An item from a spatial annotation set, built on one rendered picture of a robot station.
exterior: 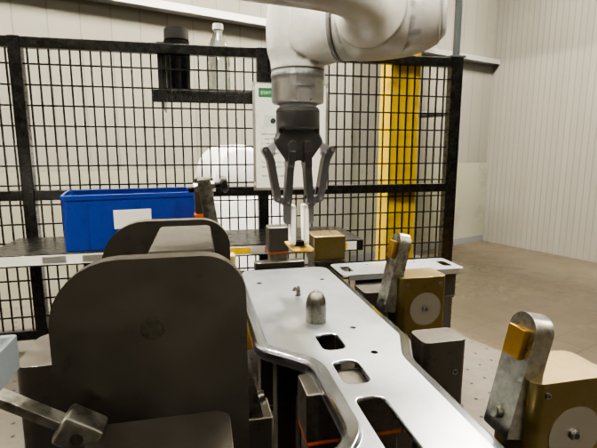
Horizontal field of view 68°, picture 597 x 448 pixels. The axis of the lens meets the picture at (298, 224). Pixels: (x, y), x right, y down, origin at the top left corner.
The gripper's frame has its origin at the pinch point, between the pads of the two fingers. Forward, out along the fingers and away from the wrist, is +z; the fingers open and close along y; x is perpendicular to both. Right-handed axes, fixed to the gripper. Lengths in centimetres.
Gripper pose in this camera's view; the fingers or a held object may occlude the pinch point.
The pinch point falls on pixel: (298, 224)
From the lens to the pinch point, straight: 79.0
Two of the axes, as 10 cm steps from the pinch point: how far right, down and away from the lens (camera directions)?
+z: 0.1, 9.9, 1.6
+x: -2.2, -1.6, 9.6
